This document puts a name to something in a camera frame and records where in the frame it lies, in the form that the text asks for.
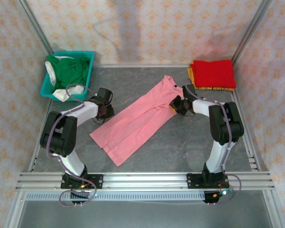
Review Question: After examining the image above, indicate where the teal plastic basket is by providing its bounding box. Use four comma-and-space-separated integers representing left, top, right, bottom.
40, 50, 95, 102

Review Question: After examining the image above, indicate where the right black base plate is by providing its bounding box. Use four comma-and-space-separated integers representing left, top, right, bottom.
187, 172, 229, 190

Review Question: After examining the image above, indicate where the white t-shirt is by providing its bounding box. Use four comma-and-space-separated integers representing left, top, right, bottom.
45, 56, 86, 102

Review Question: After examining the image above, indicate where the aluminium lower frame leg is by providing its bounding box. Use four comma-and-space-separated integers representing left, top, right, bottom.
2, 190, 27, 228
262, 190, 285, 228

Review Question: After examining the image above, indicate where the slotted grey cable duct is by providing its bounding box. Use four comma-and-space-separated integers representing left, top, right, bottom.
25, 191, 206, 202

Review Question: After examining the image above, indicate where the aluminium table end rail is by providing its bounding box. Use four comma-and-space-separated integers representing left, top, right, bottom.
99, 63, 192, 69

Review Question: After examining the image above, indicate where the long aluminium base rail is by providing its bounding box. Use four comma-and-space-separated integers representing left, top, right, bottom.
16, 172, 276, 191

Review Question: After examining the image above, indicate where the yellow folded t-shirt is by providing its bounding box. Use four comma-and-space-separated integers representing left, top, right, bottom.
187, 61, 235, 92

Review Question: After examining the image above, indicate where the aluminium upright frame post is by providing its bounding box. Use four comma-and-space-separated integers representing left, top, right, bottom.
16, 0, 54, 57
231, 0, 273, 61

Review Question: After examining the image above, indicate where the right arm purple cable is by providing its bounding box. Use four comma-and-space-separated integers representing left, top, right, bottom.
185, 84, 242, 205

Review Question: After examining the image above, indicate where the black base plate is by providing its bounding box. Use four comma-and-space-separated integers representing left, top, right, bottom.
60, 173, 104, 190
187, 172, 229, 190

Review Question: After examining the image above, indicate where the green t-shirt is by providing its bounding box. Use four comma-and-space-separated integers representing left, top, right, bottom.
47, 55, 91, 90

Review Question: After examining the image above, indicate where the pink t-shirt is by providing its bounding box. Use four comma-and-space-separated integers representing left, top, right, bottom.
89, 75, 184, 167

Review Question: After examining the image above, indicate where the grey metal lower panel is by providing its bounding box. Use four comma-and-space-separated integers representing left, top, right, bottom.
16, 200, 274, 228

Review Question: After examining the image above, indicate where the aluminium table side rail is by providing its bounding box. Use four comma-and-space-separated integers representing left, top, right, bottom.
231, 91, 262, 172
28, 97, 53, 172

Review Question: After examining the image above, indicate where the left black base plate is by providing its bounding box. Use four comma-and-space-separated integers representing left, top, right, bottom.
60, 173, 104, 190

